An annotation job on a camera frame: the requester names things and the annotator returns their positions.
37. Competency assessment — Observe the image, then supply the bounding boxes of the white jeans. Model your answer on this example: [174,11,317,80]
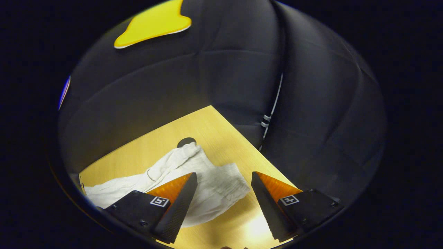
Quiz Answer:
[84,142,251,228]

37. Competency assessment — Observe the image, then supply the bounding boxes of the black backdrop cloth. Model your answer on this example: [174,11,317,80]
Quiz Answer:
[57,0,386,208]

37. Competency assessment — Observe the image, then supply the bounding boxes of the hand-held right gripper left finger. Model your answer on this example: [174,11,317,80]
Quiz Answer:
[104,172,198,244]

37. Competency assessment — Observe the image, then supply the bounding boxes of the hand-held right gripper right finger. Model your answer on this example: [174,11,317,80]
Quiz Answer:
[251,171,345,242]

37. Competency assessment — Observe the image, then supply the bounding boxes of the white cable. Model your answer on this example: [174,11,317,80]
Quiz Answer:
[259,73,283,151]

